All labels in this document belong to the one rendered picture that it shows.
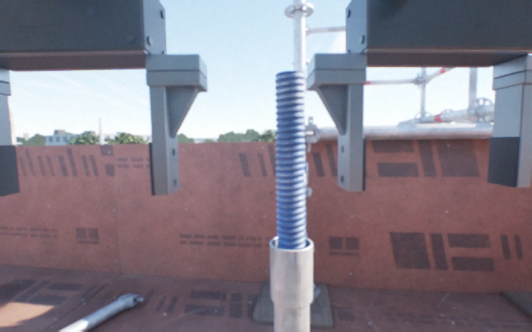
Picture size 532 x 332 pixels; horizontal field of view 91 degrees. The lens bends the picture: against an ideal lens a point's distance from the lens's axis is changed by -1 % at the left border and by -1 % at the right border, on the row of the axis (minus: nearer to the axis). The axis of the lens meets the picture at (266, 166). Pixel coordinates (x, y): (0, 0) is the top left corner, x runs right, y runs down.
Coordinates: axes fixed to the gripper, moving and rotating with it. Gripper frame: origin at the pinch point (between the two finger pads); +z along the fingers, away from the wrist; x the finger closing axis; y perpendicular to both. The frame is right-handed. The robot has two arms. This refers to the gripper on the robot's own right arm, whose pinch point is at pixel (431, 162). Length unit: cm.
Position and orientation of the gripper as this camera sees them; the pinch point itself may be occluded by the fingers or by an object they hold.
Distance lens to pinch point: 25.4
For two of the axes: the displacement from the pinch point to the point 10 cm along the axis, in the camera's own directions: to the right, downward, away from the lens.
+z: 0.2, 10.0, 0.9
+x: 10.0, -0.2, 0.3
